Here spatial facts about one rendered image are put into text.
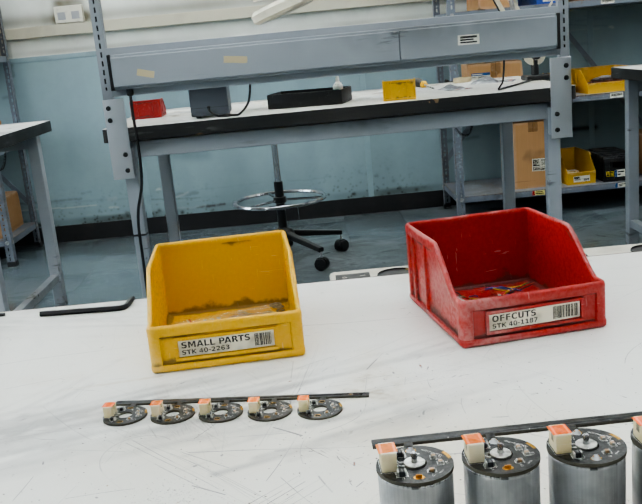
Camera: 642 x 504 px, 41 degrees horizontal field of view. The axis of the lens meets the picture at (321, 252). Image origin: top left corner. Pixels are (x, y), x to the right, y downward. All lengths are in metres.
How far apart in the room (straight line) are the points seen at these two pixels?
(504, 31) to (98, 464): 2.24
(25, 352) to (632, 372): 0.41
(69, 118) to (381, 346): 4.31
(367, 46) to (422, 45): 0.16
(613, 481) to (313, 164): 4.42
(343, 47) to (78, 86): 2.49
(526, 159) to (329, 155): 1.05
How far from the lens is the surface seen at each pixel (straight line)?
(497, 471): 0.28
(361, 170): 4.70
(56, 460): 0.47
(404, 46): 2.53
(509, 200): 3.32
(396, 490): 0.28
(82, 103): 4.79
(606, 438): 0.30
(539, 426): 0.31
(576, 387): 0.50
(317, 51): 2.51
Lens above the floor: 0.95
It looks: 14 degrees down
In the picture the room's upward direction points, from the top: 5 degrees counter-clockwise
